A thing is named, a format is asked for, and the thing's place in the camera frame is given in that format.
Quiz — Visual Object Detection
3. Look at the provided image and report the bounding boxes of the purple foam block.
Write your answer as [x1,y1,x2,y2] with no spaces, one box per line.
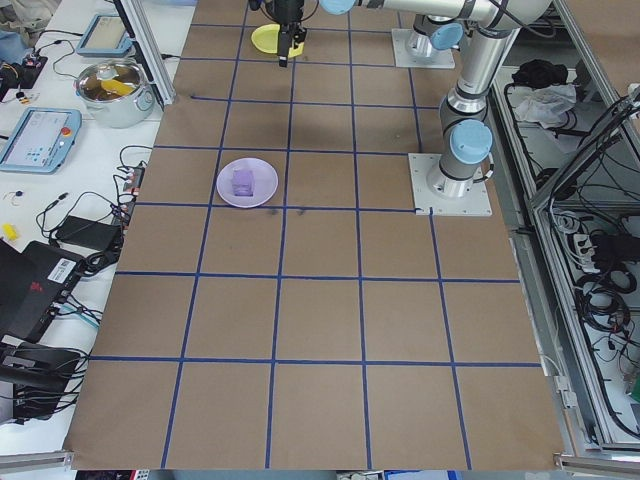
[231,168,255,197]

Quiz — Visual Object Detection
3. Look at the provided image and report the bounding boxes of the white crumpled cloth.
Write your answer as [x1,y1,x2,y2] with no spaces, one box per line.
[516,82,580,130]

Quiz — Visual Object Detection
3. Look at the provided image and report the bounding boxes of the blue cloth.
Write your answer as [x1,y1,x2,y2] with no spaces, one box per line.
[0,27,27,57]

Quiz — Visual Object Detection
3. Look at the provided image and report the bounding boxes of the black laptop with label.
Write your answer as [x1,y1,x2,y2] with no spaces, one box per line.
[0,239,85,345]

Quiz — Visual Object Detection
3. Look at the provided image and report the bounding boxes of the yellow round plate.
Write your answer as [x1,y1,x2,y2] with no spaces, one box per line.
[250,23,307,56]

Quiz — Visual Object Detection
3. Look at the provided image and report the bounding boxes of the lavender round plate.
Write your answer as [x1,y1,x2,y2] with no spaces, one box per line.
[217,157,280,209]

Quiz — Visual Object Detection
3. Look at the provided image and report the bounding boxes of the steel pot with lid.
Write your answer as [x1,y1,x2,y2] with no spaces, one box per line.
[74,58,154,130]

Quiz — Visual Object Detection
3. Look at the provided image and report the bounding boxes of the black crumpled cloth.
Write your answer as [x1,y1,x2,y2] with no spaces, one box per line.
[511,58,570,87]

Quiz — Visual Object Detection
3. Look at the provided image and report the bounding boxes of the black electronics box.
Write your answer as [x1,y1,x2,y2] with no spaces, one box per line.
[0,344,85,422]

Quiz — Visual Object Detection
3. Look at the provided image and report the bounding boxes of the black cable hub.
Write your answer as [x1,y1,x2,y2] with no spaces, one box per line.
[112,164,147,221]

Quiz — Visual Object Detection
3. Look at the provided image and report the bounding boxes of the white square base plate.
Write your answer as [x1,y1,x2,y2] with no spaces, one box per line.
[408,152,494,217]
[391,28,457,69]

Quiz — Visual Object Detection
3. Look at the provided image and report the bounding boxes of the aluminium profile post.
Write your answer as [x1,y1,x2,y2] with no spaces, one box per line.
[112,0,177,107]

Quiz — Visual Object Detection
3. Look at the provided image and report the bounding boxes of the V-shaped metal bar frame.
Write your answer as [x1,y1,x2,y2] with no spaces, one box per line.
[487,0,640,459]

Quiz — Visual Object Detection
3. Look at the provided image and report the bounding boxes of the metal hinge bracket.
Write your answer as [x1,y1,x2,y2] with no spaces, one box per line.
[552,374,582,410]

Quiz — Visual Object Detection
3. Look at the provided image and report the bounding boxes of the beige cloth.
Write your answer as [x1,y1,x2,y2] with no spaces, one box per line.
[0,0,51,30]

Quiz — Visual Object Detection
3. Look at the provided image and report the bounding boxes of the black cable bundle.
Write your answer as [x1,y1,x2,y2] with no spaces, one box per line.
[574,269,639,334]

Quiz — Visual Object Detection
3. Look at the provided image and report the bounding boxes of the yellow item inside pot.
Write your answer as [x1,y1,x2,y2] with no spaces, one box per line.
[99,77,132,97]

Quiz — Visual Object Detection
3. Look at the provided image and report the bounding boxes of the white power strip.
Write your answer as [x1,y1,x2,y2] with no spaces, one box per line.
[569,231,603,274]

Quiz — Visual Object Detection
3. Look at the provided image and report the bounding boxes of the black power adapter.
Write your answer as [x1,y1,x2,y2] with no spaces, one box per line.
[53,215,122,251]

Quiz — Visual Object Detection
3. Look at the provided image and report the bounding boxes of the blue grey teach pendant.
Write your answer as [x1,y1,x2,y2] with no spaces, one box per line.
[75,13,136,57]
[0,108,83,175]

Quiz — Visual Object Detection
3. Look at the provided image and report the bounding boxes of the black wired gadget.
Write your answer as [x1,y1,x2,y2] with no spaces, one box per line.
[0,62,25,104]

